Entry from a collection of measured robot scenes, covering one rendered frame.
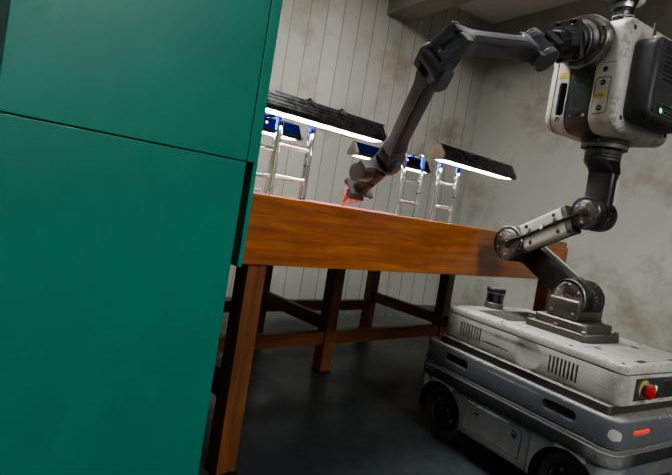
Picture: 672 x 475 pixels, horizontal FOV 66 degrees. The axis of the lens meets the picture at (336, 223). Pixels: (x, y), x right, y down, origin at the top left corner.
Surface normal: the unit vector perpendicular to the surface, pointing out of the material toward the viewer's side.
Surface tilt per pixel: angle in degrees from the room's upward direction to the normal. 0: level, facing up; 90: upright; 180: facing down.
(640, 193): 90
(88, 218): 90
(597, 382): 90
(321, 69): 90
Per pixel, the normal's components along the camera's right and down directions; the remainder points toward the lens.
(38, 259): 0.65, 0.13
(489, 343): -0.84, -0.12
